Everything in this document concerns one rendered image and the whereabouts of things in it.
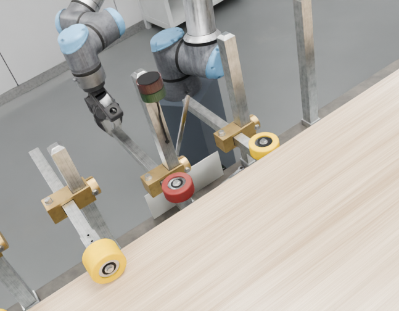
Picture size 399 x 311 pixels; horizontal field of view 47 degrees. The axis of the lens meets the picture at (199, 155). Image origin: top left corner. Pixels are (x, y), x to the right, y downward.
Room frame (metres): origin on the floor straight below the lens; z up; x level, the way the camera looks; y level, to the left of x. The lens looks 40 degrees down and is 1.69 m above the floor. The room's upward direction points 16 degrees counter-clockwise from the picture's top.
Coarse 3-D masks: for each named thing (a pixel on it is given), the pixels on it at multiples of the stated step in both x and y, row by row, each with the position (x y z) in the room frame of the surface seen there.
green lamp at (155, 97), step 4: (164, 88) 0.92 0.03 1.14; (160, 92) 0.91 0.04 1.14; (164, 92) 0.92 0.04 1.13; (144, 96) 0.91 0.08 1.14; (148, 96) 0.91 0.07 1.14; (152, 96) 0.90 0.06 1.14; (156, 96) 0.90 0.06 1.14; (160, 96) 0.91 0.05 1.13; (164, 96) 0.91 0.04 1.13; (144, 100) 0.91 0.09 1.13; (148, 100) 0.91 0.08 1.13; (152, 100) 0.90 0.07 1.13; (156, 100) 0.90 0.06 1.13
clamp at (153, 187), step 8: (184, 160) 0.98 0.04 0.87; (160, 168) 0.97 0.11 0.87; (176, 168) 0.95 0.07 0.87; (184, 168) 0.96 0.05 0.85; (144, 176) 0.96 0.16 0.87; (152, 176) 0.95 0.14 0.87; (160, 176) 0.94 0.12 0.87; (144, 184) 0.95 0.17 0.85; (152, 184) 0.92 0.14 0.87; (160, 184) 0.93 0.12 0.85; (152, 192) 0.92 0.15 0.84; (160, 192) 0.93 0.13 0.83
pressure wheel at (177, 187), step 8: (168, 176) 0.89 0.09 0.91; (176, 176) 0.88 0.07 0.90; (184, 176) 0.87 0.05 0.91; (168, 184) 0.87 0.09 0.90; (176, 184) 0.85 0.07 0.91; (184, 184) 0.85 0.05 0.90; (192, 184) 0.85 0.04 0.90; (168, 192) 0.83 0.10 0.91; (176, 192) 0.83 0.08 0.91; (184, 192) 0.82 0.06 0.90; (192, 192) 0.84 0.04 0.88; (168, 200) 0.83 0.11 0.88; (176, 200) 0.82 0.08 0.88; (184, 200) 0.82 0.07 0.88
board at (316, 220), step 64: (320, 128) 0.91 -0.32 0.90; (384, 128) 0.84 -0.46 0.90; (256, 192) 0.76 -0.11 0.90; (320, 192) 0.70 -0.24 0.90; (384, 192) 0.65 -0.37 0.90; (128, 256) 0.68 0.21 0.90; (192, 256) 0.63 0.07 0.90; (256, 256) 0.58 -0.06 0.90; (320, 256) 0.54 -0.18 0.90; (384, 256) 0.50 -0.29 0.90
